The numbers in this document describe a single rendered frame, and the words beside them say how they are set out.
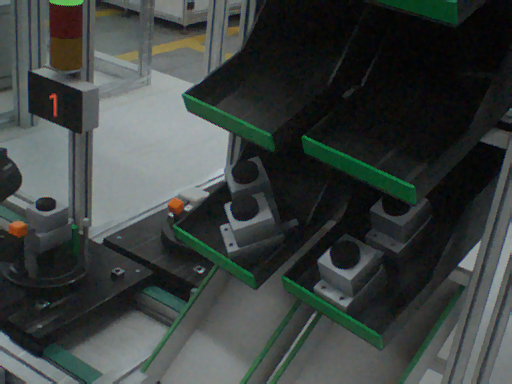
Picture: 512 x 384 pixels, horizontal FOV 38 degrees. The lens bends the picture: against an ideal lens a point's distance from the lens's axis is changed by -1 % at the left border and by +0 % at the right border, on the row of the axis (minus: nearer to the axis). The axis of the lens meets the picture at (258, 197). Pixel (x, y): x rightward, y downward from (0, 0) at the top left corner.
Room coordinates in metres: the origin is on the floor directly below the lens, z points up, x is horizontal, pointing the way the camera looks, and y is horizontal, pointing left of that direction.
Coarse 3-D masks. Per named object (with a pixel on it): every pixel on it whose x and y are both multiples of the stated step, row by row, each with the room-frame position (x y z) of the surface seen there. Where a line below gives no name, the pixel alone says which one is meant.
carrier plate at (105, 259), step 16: (80, 240) 1.09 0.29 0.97; (96, 256) 1.04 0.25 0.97; (112, 256) 1.05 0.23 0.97; (96, 272) 1.00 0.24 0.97; (128, 272) 1.01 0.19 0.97; (144, 272) 1.01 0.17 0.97; (80, 288) 0.95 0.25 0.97; (96, 288) 0.95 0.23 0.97; (112, 288) 0.96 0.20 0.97; (128, 288) 0.97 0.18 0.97; (32, 304) 0.89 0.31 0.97; (64, 304) 0.90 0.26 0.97; (80, 304) 0.91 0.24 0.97; (96, 304) 0.91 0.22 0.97; (112, 304) 0.94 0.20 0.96; (16, 320) 0.85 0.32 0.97; (32, 320) 0.86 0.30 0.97; (48, 320) 0.86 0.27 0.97; (64, 320) 0.87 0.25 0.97; (80, 320) 0.88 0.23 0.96; (32, 336) 0.82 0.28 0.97; (48, 336) 0.83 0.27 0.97
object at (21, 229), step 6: (18, 222) 0.94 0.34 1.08; (12, 228) 0.93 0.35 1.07; (18, 228) 0.93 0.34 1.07; (24, 228) 0.94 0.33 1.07; (30, 228) 0.95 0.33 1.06; (18, 234) 0.93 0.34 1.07; (24, 234) 0.94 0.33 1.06; (24, 246) 0.94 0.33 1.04; (18, 252) 0.93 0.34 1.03; (24, 252) 0.94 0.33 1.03; (18, 258) 0.93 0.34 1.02; (24, 258) 0.94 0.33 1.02; (18, 264) 0.93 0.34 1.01; (24, 264) 0.94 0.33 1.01; (18, 270) 0.93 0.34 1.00
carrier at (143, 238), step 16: (192, 192) 1.28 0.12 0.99; (192, 208) 1.19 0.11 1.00; (144, 224) 1.17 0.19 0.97; (160, 224) 1.18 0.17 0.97; (112, 240) 1.10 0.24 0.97; (128, 240) 1.11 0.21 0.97; (144, 240) 1.11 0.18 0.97; (160, 240) 1.12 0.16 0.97; (176, 240) 1.09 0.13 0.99; (128, 256) 1.07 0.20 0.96; (144, 256) 1.06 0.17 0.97; (160, 256) 1.07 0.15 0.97; (176, 256) 1.07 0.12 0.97; (192, 256) 1.07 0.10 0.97; (160, 272) 1.03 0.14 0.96; (176, 272) 1.03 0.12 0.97; (208, 272) 1.04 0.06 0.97; (192, 288) 1.00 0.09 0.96
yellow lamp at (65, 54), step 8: (56, 40) 1.10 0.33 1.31; (64, 40) 1.10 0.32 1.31; (72, 40) 1.11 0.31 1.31; (80, 40) 1.12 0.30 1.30; (56, 48) 1.10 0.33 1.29; (64, 48) 1.10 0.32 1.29; (72, 48) 1.11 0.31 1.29; (80, 48) 1.12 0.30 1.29; (56, 56) 1.10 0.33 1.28; (64, 56) 1.10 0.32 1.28; (72, 56) 1.11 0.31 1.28; (80, 56) 1.12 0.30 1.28; (56, 64) 1.10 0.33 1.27; (64, 64) 1.10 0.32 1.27; (72, 64) 1.11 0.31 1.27; (80, 64) 1.12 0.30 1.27
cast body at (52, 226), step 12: (36, 204) 0.97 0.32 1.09; (48, 204) 0.97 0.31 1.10; (60, 204) 1.00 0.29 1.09; (36, 216) 0.96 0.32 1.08; (48, 216) 0.96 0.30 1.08; (60, 216) 0.98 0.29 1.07; (36, 228) 0.97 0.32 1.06; (48, 228) 0.96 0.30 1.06; (60, 228) 0.98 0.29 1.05; (24, 240) 0.96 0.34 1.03; (36, 240) 0.95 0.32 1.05; (48, 240) 0.96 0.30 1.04; (60, 240) 0.98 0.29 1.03
